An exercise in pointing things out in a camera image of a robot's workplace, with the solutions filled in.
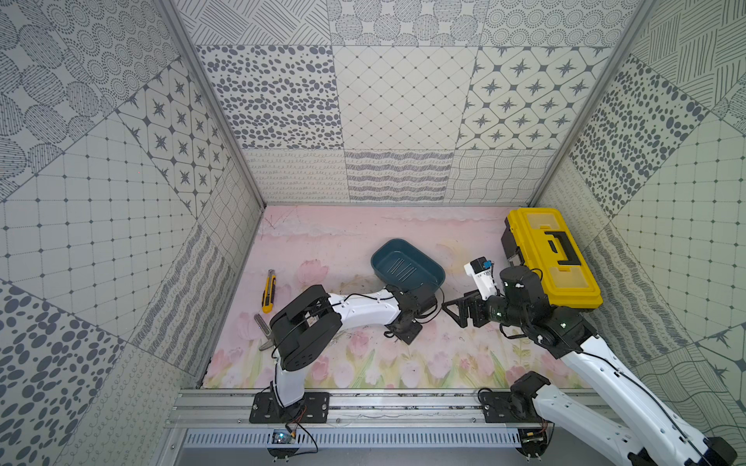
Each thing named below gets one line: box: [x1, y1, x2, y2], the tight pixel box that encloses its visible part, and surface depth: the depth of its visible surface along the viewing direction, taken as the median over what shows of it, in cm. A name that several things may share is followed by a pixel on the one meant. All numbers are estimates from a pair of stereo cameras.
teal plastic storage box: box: [372, 238, 446, 293], surface depth 103 cm
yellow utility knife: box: [261, 268, 277, 315], surface depth 97 cm
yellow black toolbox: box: [501, 207, 604, 310], surface depth 87 cm
